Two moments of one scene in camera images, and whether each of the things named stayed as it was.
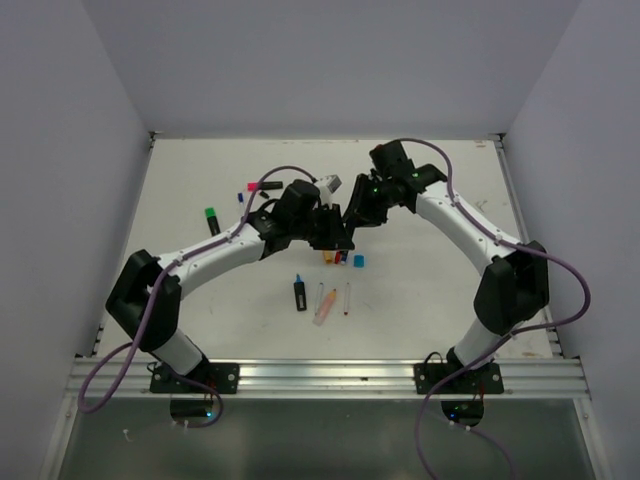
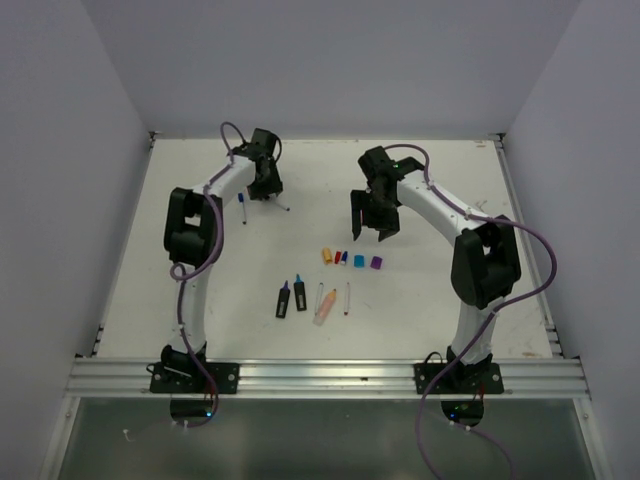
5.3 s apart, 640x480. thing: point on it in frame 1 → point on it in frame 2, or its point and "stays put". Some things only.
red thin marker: (347, 299) stays put
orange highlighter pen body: (324, 310) stays put
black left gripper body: (301, 227) → (266, 185)
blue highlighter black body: (300, 294) stays put
